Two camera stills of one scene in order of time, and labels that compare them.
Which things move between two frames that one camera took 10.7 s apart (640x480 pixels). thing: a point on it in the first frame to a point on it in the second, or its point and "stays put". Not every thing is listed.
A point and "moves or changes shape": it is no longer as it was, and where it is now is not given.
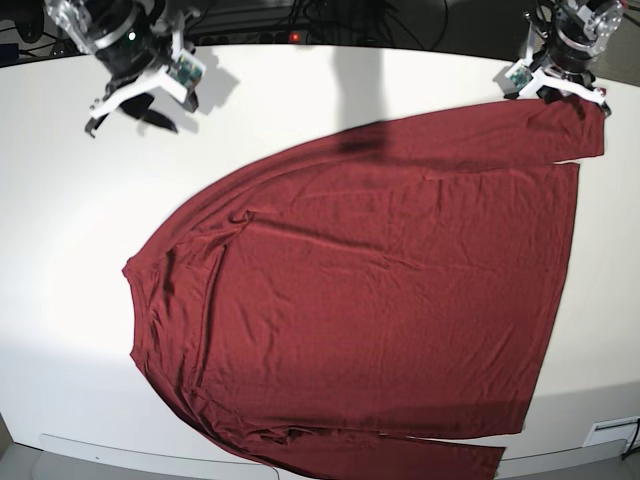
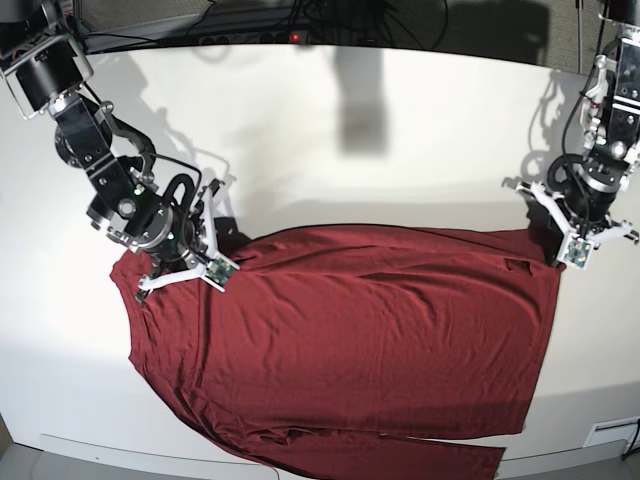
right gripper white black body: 561,75 to 582,191
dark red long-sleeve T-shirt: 328,313 moves or changes shape
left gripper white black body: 139,64 to 182,239
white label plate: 627,428 stays put
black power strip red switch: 251,37 stays put
